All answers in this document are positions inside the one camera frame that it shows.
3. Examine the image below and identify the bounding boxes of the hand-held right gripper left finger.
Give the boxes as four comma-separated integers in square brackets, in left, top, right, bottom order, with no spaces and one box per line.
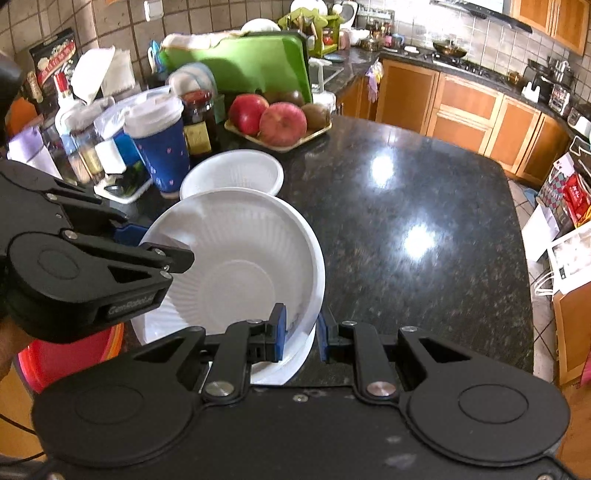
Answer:
[134,302,288,403]

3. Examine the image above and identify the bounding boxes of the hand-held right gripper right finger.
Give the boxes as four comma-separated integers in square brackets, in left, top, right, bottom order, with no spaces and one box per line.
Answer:
[317,310,469,401]

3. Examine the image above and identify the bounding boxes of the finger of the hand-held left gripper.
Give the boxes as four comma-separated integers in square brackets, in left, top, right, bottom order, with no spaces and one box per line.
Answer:
[44,176,151,246]
[69,230,195,285]

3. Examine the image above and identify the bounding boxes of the large white plastic bowl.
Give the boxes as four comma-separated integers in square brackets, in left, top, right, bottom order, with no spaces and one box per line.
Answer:
[130,314,318,387]

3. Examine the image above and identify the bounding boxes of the medium white plastic bowl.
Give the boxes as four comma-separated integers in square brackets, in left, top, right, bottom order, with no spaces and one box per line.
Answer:
[137,187,327,344]

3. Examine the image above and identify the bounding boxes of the red plastic plate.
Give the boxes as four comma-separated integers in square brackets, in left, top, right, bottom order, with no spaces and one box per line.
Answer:
[17,322,126,394]

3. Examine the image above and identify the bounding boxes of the white plates in rack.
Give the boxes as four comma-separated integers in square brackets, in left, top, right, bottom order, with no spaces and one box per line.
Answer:
[240,17,281,36]

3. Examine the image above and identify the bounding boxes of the flat white black device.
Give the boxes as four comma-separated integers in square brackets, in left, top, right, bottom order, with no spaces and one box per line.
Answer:
[93,161,154,205]

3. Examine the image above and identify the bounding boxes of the blue paper cup white lid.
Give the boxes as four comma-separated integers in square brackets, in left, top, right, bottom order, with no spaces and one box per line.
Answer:
[123,96,192,195]

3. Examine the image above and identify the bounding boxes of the small white plastic bowl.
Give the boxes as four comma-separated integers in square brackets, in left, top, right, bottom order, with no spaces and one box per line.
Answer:
[179,150,285,202]

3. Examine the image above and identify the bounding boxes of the dark sauce jar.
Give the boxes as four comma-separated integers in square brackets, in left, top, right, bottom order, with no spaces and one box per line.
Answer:
[179,89,219,158]

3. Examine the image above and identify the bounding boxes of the clear bottle red cap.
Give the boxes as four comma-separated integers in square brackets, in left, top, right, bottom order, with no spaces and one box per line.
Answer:
[54,72,88,137]

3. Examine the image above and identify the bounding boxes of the clear container white lid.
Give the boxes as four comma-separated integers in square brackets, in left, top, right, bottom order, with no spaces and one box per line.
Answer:
[69,45,117,106]

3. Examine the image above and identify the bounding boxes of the red apple left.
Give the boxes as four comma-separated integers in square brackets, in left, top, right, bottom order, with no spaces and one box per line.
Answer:
[228,93,269,136]

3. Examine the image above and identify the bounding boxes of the red apple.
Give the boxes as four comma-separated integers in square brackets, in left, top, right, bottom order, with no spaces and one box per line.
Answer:
[259,102,308,147]
[228,93,269,136]

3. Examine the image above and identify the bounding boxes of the pale fruit tray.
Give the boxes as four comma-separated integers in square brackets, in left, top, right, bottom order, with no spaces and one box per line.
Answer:
[224,117,333,154]

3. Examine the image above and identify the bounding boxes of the red apple right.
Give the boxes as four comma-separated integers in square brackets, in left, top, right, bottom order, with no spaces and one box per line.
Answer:
[259,102,308,147]

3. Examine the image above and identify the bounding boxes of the dark printed gift box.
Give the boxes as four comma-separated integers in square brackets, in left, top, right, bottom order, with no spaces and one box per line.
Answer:
[29,28,78,101]

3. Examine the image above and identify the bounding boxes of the green cutting board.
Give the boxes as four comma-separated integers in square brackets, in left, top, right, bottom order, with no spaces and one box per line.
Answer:
[159,31,314,106]

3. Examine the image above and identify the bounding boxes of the white cloth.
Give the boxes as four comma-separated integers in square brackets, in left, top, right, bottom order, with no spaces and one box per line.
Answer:
[161,30,243,52]

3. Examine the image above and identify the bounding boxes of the white paper bag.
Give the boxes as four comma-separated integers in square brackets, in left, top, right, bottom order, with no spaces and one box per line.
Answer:
[521,202,563,265]

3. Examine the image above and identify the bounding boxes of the clear baby bottle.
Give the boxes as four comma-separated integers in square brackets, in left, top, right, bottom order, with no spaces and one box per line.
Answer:
[307,58,325,95]

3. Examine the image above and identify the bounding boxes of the white box clear window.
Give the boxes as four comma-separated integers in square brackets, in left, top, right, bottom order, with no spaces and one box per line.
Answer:
[547,228,591,297]

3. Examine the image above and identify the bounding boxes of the wooden lower cabinets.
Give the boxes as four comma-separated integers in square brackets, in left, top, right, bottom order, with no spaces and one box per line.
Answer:
[336,58,574,186]

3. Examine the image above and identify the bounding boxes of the wooden cabinets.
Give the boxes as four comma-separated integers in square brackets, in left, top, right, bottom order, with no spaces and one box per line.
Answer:
[336,58,574,186]
[510,0,591,57]

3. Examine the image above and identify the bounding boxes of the green dish rack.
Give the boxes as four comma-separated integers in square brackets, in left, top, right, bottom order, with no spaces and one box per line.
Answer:
[278,8,341,59]

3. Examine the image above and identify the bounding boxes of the red shopping bag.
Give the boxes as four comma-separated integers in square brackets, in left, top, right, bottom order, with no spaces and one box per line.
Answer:
[560,172,591,228]

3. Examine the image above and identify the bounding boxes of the white rice cooker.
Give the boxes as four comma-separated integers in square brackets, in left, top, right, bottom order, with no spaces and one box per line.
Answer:
[329,0,359,31]

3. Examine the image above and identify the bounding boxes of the gas stove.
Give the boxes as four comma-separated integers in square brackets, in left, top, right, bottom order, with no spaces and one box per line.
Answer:
[428,51,505,78]

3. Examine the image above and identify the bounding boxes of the group of condiment bottles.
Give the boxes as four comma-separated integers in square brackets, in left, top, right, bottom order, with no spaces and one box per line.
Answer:
[360,19,406,51]

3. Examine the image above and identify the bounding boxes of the dark wok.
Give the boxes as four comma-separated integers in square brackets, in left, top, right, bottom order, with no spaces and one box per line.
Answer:
[433,40,469,59]

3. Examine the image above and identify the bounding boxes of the white knife holder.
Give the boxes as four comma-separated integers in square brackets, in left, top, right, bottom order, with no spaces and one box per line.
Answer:
[522,74,543,103]

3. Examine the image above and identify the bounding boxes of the group of countertop appliances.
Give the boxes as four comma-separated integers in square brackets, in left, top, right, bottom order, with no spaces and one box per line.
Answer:
[526,57,591,139]

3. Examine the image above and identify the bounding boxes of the range hood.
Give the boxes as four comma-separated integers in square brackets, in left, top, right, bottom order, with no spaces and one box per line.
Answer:
[429,0,534,34]

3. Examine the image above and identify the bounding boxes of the wooden upper cabinets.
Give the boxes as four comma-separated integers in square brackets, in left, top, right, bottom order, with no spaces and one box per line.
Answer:
[510,0,591,57]

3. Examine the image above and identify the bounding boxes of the black cable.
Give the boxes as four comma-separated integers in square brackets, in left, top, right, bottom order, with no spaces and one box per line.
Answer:
[0,413,43,464]

